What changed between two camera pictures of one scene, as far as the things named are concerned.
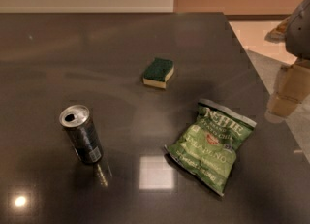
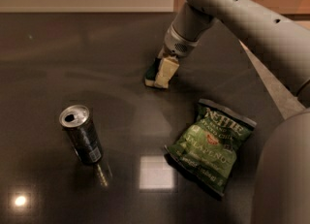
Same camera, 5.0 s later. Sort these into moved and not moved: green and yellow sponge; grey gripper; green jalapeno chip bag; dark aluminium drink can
Moved: grey gripper
Not moved: green and yellow sponge; green jalapeno chip bag; dark aluminium drink can
